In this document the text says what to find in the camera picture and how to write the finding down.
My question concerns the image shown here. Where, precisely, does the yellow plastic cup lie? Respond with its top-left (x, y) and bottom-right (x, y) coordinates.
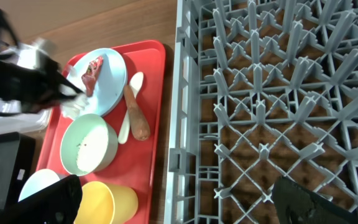
top-left (74, 181), bottom-right (139, 224)

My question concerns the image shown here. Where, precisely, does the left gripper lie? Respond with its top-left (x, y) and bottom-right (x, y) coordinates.
top-left (0, 56), bottom-right (84, 113)

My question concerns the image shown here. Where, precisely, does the light blue bowl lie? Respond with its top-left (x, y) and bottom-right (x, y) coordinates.
top-left (18, 169), bottom-right (66, 202)

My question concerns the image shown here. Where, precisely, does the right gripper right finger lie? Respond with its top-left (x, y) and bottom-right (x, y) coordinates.
top-left (272, 177), bottom-right (358, 224)

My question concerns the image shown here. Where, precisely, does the white tissue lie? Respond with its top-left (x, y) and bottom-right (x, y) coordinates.
top-left (60, 65), bottom-right (90, 121)

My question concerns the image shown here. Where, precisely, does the light blue plate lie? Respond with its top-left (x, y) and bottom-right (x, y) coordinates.
top-left (62, 48), bottom-right (128, 119)

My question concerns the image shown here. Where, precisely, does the orange carrot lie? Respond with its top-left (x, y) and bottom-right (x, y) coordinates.
top-left (124, 85), bottom-right (151, 141)

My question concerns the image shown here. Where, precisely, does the clear plastic bin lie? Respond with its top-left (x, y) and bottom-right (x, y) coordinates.
top-left (0, 100), bottom-right (52, 134)

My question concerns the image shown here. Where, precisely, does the grey dishwasher rack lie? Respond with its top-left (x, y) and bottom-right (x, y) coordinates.
top-left (164, 0), bottom-right (358, 223)

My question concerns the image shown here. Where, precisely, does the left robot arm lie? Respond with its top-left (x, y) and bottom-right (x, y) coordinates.
top-left (0, 9), bottom-right (84, 114)

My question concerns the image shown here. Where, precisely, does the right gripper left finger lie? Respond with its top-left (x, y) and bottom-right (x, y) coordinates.
top-left (0, 175), bottom-right (83, 224)

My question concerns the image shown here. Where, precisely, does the black tray bin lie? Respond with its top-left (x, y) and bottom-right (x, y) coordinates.
top-left (0, 132), bottom-right (36, 211)

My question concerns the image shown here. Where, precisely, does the green bowl with rice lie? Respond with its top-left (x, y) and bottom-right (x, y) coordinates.
top-left (60, 114), bottom-right (118, 176)

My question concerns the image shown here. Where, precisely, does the red serving tray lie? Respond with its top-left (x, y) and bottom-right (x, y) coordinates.
top-left (36, 40), bottom-right (166, 223)

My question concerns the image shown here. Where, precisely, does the red snack wrapper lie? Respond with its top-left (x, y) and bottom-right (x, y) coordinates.
top-left (81, 56), bottom-right (104, 97)

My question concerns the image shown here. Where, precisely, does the white plastic spoon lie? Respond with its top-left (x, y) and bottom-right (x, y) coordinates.
top-left (118, 72), bottom-right (144, 144)

